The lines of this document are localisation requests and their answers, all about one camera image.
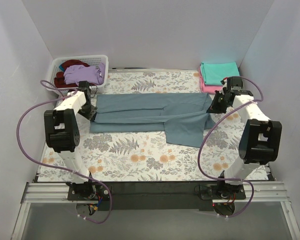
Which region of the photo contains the blue-grey t-shirt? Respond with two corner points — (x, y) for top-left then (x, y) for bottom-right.
(90, 93), (215, 148)

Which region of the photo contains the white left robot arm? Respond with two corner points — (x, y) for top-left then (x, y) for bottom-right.
(44, 81), (97, 199)

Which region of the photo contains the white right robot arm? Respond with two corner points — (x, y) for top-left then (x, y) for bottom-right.
(207, 76), (282, 194)

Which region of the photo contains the folded teal t-shirt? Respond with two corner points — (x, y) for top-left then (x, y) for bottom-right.
(200, 62), (240, 86)

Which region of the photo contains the folded pink t-shirt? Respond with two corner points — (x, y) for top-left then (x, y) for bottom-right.
(198, 67), (223, 94)

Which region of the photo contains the lilac t-shirt in basket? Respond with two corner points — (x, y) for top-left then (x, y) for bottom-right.
(63, 62), (106, 86)

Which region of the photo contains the dark red garment in basket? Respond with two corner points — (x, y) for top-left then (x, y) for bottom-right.
(54, 59), (90, 89)

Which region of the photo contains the white plastic laundry basket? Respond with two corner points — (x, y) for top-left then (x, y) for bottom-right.
(46, 54), (109, 94)

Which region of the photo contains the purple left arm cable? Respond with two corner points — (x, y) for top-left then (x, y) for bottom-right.
(16, 79), (113, 225)

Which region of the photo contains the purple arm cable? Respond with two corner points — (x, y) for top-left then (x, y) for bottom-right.
(16, 79), (113, 225)
(197, 75), (264, 219)

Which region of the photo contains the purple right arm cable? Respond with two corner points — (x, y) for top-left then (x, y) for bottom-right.
(197, 75), (264, 219)

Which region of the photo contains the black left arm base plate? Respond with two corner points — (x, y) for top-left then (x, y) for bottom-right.
(66, 182), (112, 201)

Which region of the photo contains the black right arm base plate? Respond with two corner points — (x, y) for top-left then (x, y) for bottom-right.
(193, 182), (246, 201)

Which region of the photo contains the aluminium front frame rail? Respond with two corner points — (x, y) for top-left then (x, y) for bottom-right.
(21, 181), (290, 203)

